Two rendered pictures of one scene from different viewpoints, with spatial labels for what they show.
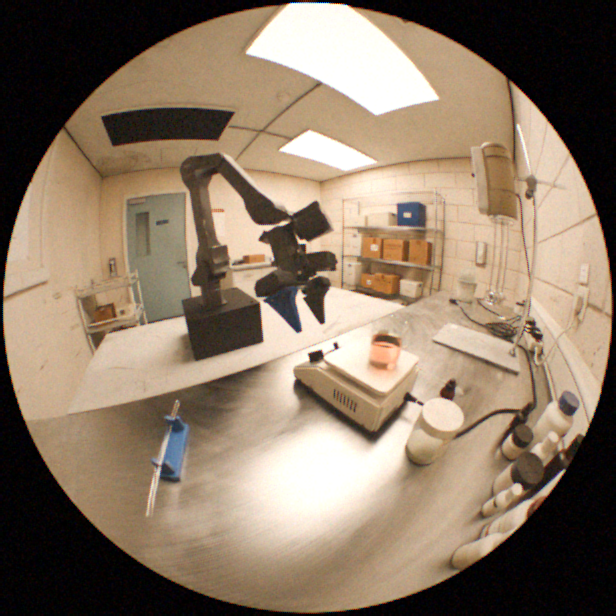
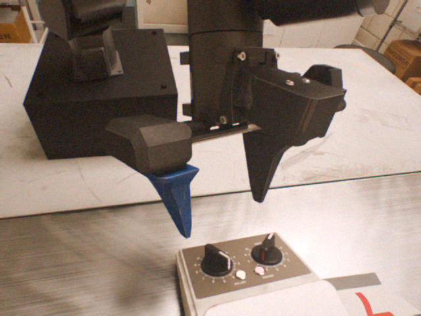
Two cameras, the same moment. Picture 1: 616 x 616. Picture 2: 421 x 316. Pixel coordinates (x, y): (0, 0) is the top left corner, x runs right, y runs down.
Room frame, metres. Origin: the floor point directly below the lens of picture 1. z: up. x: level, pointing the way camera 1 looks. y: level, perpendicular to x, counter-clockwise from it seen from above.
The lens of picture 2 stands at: (0.20, -0.02, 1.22)
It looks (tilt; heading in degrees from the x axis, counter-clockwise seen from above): 45 degrees down; 19
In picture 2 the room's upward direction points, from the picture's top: 9 degrees clockwise
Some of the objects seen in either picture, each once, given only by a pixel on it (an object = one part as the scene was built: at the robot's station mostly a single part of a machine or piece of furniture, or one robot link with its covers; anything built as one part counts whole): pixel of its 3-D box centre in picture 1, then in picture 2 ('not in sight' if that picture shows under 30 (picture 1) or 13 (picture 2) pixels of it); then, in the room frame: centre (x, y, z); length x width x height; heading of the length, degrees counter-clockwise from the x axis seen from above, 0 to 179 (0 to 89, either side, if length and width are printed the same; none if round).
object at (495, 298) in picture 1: (500, 261); not in sight; (0.39, -0.54, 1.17); 0.07 x 0.07 x 0.25
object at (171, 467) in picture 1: (170, 444); not in sight; (0.12, 0.19, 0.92); 0.10 x 0.03 x 0.04; 14
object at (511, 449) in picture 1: (517, 442); not in sight; (0.06, -0.32, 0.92); 0.04 x 0.04 x 0.04
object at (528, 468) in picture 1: (518, 479); not in sight; (0.01, -0.26, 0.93); 0.05 x 0.05 x 0.06
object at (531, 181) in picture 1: (529, 187); not in sight; (0.34, -0.64, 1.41); 0.25 x 0.11 x 0.05; 38
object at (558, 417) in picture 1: (552, 427); not in sight; (0.03, -0.37, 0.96); 0.06 x 0.06 x 0.11
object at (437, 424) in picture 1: (432, 433); not in sight; (0.13, -0.16, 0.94); 0.06 x 0.06 x 0.08
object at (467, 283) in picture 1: (467, 283); not in sight; (0.92, -0.94, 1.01); 0.14 x 0.14 x 0.21
